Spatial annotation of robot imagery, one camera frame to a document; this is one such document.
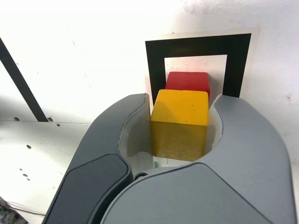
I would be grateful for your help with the black tape square outline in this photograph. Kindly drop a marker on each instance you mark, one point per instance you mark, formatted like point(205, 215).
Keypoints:
point(154, 60)

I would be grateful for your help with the green cube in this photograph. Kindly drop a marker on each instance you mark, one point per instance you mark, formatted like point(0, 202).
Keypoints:
point(155, 165)

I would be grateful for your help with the black tape strip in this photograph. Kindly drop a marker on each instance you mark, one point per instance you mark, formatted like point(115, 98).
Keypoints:
point(21, 79)

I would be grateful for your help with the red cube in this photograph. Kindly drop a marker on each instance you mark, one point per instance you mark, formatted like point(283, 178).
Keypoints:
point(187, 80)

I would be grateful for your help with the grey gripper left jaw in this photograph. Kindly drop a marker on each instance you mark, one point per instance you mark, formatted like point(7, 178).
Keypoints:
point(93, 163)

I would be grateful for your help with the yellow cube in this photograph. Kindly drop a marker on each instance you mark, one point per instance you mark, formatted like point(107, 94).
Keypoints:
point(180, 109)

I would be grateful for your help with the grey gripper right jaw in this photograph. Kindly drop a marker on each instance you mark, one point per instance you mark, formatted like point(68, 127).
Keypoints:
point(245, 151)

